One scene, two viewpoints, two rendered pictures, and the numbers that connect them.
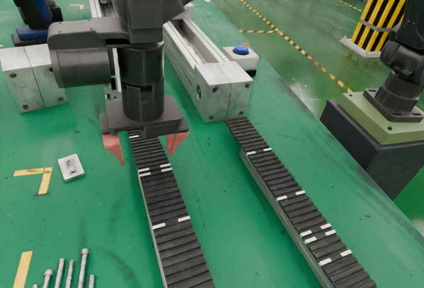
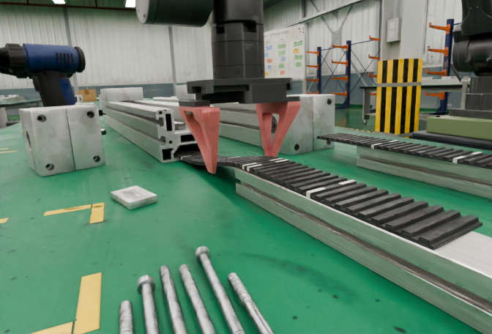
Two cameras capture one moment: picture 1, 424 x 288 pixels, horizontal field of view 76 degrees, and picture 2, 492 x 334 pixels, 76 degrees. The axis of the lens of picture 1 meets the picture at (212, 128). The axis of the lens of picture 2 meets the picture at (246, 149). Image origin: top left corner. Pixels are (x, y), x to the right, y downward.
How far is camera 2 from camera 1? 0.27 m
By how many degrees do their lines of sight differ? 27
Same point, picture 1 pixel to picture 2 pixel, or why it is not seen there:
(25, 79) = (56, 126)
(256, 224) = (444, 201)
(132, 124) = (234, 78)
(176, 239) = (356, 197)
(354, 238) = not seen: outside the picture
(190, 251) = (389, 202)
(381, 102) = (477, 108)
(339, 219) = not seen: outside the picture
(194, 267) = (416, 211)
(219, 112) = (304, 139)
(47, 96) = (80, 152)
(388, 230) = not seen: outside the picture
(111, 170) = (195, 194)
